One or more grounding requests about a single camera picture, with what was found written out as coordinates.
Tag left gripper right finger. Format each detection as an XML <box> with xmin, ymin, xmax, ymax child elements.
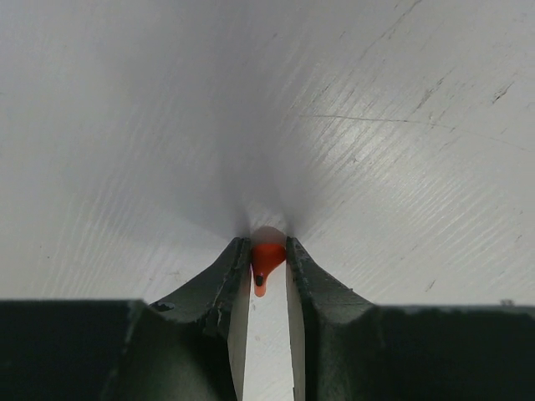
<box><xmin>286</xmin><ymin>236</ymin><xmax>418</xmax><ymax>400</ymax></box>

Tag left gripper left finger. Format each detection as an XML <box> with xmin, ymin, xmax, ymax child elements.
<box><xmin>99</xmin><ymin>237</ymin><xmax>251</xmax><ymax>400</ymax></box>

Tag red earbud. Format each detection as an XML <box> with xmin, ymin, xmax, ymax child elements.
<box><xmin>252</xmin><ymin>243</ymin><xmax>286</xmax><ymax>297</ymax></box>

